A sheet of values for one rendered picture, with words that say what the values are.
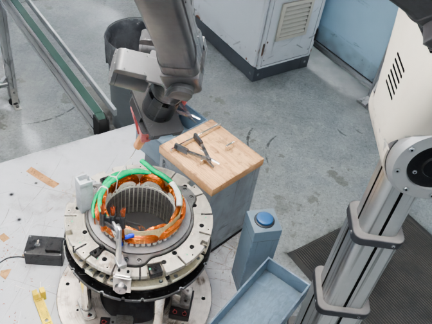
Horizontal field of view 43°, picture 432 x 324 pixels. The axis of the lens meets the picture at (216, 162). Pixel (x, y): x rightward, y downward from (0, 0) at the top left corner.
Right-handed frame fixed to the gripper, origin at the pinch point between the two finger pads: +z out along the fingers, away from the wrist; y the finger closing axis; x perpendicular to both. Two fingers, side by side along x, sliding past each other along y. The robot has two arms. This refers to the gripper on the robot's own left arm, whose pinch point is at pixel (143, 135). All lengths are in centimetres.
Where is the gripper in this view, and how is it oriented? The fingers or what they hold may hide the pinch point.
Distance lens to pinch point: 102.7
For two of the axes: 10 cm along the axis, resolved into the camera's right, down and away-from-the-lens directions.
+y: 3.8, 8.6, -3.2
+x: 8.5, -1.9, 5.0
